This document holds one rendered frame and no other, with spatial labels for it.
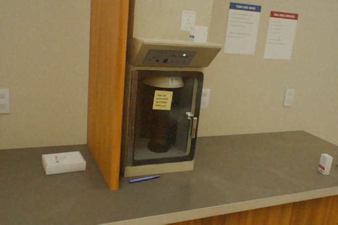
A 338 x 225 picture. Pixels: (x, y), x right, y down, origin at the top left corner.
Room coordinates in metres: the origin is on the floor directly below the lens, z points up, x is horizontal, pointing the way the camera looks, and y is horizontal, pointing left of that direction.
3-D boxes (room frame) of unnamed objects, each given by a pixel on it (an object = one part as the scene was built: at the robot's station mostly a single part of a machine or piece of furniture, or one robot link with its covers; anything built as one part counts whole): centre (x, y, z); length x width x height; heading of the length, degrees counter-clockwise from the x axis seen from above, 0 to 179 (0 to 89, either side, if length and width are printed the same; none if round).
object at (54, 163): (1.35, 0.43, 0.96); 0.16 x 0.12 x 0.04; 119
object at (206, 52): (1.32, -0.01, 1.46); 0.32 x 0.11 x 0.10; 115
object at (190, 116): (1.38, -0.10, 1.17); 0.05 x 0.03 x 0.10; 25
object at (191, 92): (1.37, 0.01, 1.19); 0.30 x 0.01 x 0.40; 115
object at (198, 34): (1.36, -0.08, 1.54); 0.05 x 0.05 x 0.06; 20
